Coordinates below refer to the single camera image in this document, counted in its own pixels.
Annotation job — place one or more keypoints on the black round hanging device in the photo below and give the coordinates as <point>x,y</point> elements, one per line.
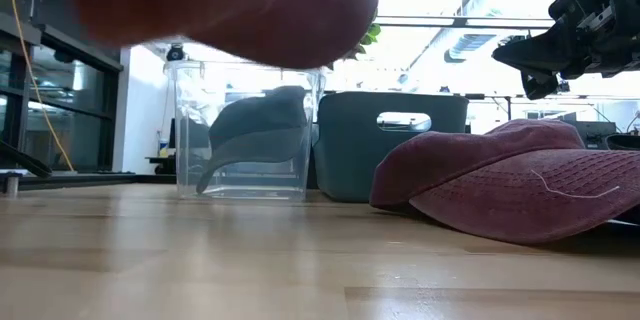
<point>175,53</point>

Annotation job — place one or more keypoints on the black table edge rail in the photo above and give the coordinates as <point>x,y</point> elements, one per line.
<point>100,179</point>

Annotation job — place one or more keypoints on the green leafy plant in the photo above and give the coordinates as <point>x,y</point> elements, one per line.
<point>371,35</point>

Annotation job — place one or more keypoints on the small blue white bottle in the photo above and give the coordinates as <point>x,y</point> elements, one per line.
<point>163,148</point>

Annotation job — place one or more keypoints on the small silver foot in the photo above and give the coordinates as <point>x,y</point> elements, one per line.
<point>12,185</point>

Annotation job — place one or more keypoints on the black round container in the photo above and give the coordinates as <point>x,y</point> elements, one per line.
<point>625,142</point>

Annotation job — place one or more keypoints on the black equipment case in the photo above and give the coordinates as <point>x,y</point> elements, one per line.
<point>595,132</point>

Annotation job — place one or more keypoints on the maroon cap with thread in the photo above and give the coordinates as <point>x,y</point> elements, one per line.
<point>500,185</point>

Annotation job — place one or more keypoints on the clear plastic bin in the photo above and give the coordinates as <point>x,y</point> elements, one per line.
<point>185,110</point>

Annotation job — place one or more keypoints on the ribbed silver ceiling duct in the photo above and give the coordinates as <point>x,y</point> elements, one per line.
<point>472,45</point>

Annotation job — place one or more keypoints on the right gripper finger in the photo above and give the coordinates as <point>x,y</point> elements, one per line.
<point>535,52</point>
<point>539,86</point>

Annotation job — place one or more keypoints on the black glazed shelving frame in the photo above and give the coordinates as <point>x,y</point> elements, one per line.
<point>107,110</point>

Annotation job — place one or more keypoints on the grey cap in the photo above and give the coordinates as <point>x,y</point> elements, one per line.
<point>255,125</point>

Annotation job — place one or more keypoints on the small black side table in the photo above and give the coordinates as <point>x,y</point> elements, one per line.
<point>162,162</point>

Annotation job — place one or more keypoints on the black slanted stand leg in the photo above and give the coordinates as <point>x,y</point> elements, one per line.
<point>25,160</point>

